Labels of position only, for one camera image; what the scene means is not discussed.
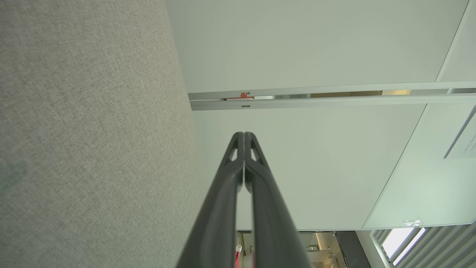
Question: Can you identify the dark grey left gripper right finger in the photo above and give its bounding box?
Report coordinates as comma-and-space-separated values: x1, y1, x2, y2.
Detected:
244, 132, 311, 268

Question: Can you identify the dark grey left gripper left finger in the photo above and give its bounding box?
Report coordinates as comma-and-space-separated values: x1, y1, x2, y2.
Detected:
175, 132, 245, 268

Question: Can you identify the grey wall joint post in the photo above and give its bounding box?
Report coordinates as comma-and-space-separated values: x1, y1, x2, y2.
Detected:
188, 81, 476, 111

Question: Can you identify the small orange red object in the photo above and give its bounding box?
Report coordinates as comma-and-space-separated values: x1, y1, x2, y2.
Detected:
223, 92, 255, 100

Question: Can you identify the window with grey blinds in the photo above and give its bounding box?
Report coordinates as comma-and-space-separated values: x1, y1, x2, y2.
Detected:
370, 220, 476, 268

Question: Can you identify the grey fabric sofa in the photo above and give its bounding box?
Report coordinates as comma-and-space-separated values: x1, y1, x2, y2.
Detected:
0, 0, 209, 268

